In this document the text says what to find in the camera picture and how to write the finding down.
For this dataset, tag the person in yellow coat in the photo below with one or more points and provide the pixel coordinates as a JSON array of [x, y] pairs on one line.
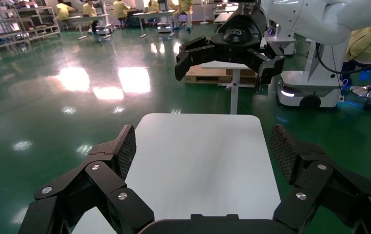
[[63, 11], [366, 45], [183, 8], [120, 9], [90, 11]]

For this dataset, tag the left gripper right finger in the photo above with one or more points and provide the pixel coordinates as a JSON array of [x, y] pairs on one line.
[[321, 187]]

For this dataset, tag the wooden pallet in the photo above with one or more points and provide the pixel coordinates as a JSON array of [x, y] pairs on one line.
[[204, 77]]

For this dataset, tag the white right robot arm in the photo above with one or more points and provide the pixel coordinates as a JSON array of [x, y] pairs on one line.
[[317, 16]]

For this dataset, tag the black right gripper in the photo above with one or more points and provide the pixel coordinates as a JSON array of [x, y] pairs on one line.
[[240, 32]]

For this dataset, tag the white standing fan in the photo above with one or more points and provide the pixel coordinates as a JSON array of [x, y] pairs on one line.
[[204, 13]]

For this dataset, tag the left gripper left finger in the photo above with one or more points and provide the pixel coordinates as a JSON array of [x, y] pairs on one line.
[[101, 193]]

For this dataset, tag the white metal-leg table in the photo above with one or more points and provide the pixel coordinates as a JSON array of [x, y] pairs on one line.
[[88, 17], [153, 14], [235, 97]]

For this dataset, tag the grey metal shelf rack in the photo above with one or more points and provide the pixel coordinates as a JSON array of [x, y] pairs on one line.
[[33, 19]]

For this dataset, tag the chrome stool base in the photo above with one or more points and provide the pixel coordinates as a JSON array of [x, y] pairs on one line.
[[369, 92]]

